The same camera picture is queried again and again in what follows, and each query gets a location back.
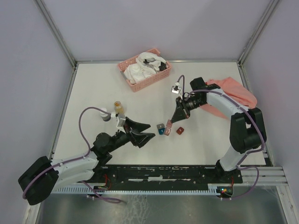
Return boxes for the glass pill bottle yellow pills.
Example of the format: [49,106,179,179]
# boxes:
[114,101,124,114]

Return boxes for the teal pill box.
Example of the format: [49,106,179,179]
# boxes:
[158,128,165,135]

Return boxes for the white cloth in basket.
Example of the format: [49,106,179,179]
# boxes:
[124,52,169,84]

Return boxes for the pink shirt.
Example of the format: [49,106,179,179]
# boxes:
[206,77,257,109]

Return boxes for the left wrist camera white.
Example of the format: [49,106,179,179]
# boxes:
[111,112,126,132]

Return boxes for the grey pill box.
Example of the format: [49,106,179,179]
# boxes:
[157,123,164,129]

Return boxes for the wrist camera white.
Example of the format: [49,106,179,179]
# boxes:
[111,112,126,132]
[171,82,183,99]

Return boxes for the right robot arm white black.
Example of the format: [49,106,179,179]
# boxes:
[171,77,267,182]

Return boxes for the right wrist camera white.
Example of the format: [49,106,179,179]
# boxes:
[171,82,183,99]

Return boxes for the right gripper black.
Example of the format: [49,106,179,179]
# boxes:
[171,95,205,123]

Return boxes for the red pill box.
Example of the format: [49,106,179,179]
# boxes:
[164,119,172,136]
[176,127,184,135]

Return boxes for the white cable duct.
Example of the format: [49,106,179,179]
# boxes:
[53,185,220,196]

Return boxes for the white bottle cap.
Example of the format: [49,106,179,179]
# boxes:
[100,108,111,122]

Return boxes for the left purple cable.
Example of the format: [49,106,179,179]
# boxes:
[22,106,122,203]

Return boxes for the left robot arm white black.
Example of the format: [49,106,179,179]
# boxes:
[18,118,155,205]

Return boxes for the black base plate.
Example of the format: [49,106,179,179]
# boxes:
[87,165,243,191]

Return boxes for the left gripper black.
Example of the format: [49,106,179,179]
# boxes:
[107,116,155,153]

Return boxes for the pink plastic basket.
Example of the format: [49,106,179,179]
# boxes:
[117,48,171,92]

